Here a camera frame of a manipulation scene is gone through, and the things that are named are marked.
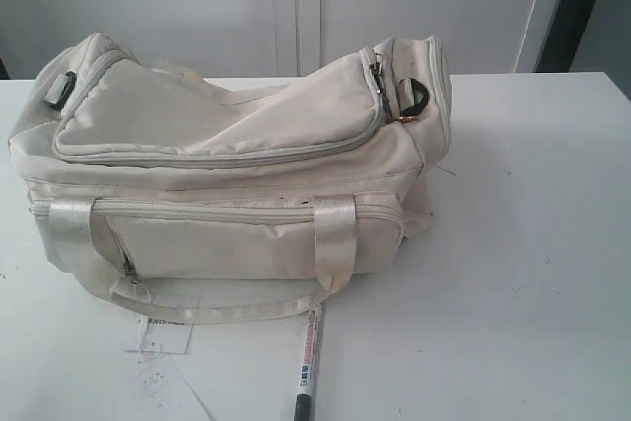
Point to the cream fabric duffel bag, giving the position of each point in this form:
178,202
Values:
184,201

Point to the black and white marker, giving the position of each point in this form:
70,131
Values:
305,393

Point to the white paper hang tag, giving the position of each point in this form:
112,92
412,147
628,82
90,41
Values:
150,336

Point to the small white price tag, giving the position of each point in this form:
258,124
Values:
157,383

